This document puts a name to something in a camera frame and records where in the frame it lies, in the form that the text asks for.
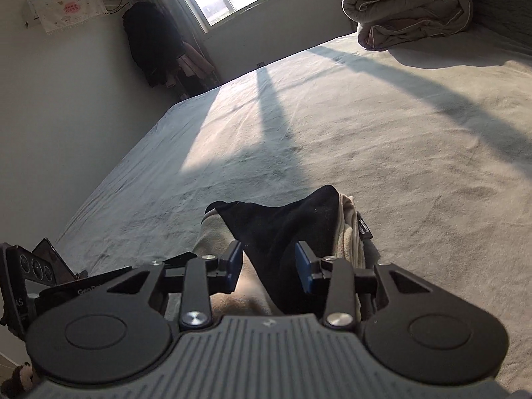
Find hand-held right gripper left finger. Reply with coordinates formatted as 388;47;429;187
106;240;244;330

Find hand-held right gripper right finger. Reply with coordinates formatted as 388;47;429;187
294;242;427;330

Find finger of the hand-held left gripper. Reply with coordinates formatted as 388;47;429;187
162;251;198;267

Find beige sweatshirt with black sleeves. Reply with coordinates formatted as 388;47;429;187
199;184;375;317

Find dark hanging clothes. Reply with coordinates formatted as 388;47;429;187
122;1;186;88

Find grey bed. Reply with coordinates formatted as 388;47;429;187
54;23;532;391

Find air conditioner with white cover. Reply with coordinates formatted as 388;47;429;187
23;0;109;36

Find folded beige quilt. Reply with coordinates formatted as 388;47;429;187
341;0;474;49

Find grey quilted headboard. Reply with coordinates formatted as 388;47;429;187
451;0;532;46

